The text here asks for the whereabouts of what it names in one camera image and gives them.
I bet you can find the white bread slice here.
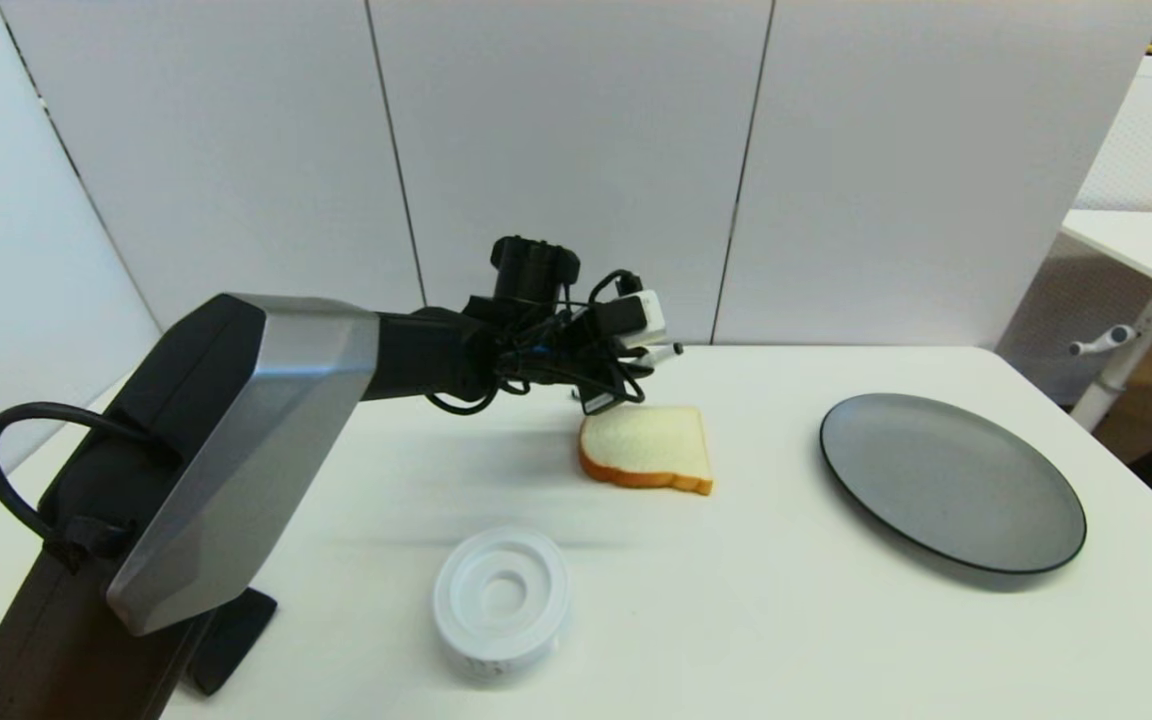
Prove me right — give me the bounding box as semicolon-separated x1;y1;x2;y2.
578;405;714;497

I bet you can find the white round holder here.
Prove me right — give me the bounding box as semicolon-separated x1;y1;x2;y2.
432;527;571;685

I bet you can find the dark grey round plate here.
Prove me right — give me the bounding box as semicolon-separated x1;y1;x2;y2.
818;392;1088;576

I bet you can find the black fabric pouch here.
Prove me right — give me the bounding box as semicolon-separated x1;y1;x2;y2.
188;587;279;697

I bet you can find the white side desk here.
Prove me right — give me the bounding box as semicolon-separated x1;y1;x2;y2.
1058;209;1152;434

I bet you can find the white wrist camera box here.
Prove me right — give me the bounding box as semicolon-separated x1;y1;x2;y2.
590;289;670;352

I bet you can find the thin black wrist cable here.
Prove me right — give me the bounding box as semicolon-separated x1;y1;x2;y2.
424;268;653;417

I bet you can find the white desk crank handle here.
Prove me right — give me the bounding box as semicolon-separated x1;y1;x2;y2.
1068;325;1137;359

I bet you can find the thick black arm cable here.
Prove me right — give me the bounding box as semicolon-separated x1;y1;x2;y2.
0;401;182;573

